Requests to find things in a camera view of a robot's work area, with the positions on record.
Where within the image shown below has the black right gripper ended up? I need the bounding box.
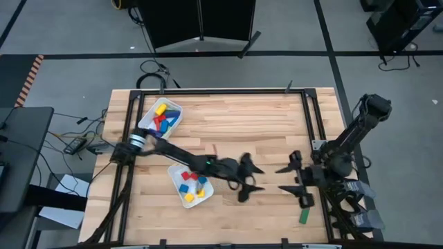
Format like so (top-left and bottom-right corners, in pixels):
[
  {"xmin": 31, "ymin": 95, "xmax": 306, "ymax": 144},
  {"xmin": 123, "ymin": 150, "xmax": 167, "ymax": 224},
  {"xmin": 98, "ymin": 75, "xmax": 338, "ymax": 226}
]
[{"xmin": 275, "ymin": 149, "xmax": 328, "ymax": 210}]

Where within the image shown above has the black table frame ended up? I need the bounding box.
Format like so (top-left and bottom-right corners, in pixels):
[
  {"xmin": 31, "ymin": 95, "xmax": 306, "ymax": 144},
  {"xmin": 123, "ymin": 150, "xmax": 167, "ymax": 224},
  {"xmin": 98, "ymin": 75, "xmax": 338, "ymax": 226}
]
[{"xmin": 103, "ymin": 88, "xmax": 335, "ymax": 245}]

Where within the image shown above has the black desk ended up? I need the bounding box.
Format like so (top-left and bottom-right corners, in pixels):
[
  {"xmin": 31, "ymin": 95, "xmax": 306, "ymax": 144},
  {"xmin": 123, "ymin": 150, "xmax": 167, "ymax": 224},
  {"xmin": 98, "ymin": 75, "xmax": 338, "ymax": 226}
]
[{"xmin": 0, "ymin": 106, "xmax": 55, "ymax": 214}]

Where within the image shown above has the black folding screen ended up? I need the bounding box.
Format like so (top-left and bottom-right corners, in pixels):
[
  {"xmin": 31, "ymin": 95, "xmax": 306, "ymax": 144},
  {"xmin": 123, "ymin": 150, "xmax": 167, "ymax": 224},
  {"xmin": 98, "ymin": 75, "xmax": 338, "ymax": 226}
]
[{"xmin": 137, "ymin": 0, "xmax": 262, "ymax": 59}]

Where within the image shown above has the black equipment cart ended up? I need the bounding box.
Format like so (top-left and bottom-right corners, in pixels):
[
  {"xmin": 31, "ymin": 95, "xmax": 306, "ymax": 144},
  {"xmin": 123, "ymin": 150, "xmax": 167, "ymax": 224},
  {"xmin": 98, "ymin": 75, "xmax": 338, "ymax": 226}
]
[{"xmin": 359, "ymin": 0, "xmax": 443, "ymax": 56}]

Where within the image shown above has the white plastic bin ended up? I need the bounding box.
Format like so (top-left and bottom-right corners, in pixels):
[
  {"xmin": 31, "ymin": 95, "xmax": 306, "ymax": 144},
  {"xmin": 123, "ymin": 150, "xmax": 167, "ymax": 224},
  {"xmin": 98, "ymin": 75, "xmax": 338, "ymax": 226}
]
[
  {"xmin": 137, "ymin": 97, "xmax": 183, "ymax": 141},
  {"xmin": 167, "ymin": 163, "xmax": 215, "ymax": 210}
]

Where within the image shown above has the white paper sheet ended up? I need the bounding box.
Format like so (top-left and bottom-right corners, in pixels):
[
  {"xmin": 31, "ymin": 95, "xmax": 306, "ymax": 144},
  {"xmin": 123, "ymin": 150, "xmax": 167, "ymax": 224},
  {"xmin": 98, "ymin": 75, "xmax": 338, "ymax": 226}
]
[{"xmin": 38, "ymin": 174, "xmax": 90, "ymax": 230}]

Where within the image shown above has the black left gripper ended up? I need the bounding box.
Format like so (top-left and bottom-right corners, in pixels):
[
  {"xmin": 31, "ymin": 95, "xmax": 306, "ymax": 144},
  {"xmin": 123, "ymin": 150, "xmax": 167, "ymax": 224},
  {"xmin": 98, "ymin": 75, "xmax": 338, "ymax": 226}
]
[{"xmin": 221, "ymin": 152, "xmax": 266, "ymax": 204}]

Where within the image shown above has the coiled black floor cable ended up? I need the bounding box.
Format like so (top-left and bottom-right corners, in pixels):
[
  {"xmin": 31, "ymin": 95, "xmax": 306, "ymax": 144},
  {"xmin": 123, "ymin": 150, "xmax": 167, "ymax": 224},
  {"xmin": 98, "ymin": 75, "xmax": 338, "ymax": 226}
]
[{"xmin": 136, "ymin": 59, "xmax": 172, "ymax": 90}]

